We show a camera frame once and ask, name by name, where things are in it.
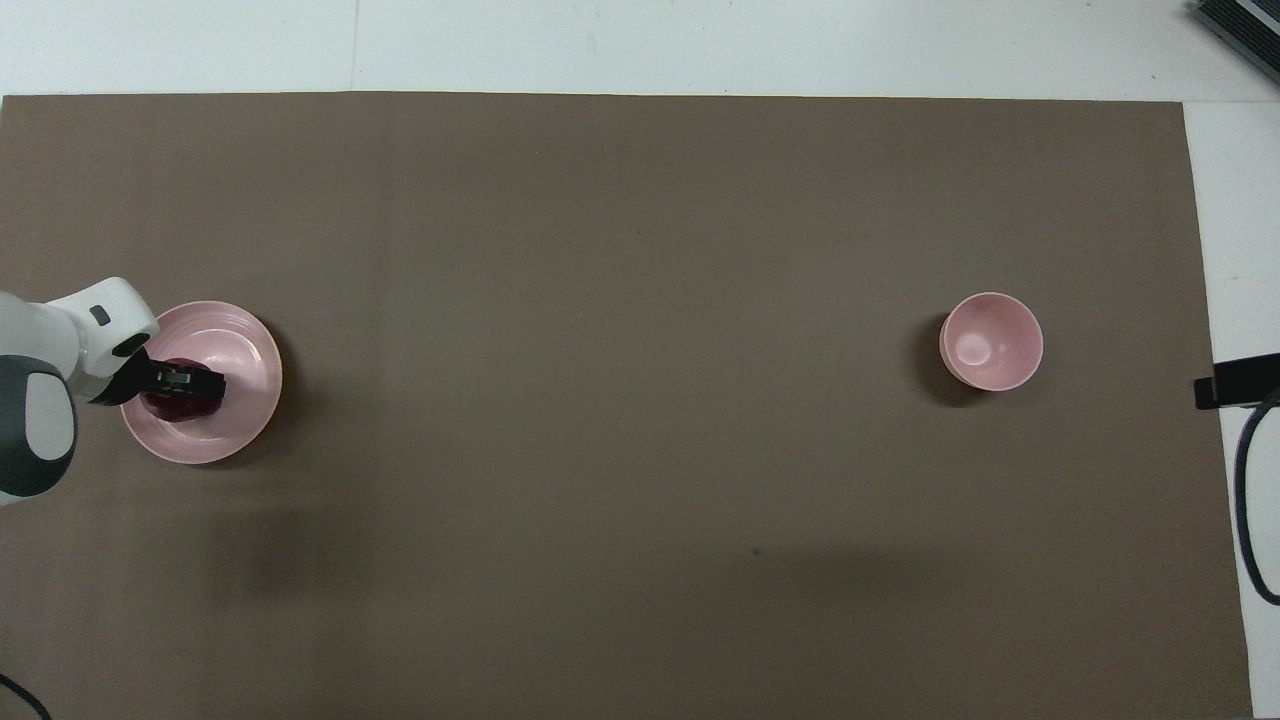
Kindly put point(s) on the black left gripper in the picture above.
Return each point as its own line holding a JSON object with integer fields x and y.
{"x": 125, "y": 382}

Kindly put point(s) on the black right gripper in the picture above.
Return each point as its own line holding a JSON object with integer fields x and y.
{"x": 1250, "y": 380}

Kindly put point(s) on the red apple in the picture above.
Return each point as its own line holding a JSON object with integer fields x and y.
{"x": 180, "y": 408}

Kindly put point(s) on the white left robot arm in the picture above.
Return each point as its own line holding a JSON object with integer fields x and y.
{"x": 40, "y": 430}

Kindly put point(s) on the pink plate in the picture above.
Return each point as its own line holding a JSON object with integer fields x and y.
{"x": 245, "y": 350}

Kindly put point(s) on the pink bowl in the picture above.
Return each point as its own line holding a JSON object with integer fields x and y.
{"x": 995, "y": 340}

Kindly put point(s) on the grey ribbed metal box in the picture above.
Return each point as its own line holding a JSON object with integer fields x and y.
{"x": 1245, "y": 25}

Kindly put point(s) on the brown paper table mat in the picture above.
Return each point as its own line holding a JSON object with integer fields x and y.
{"x": 620, "y": 330}

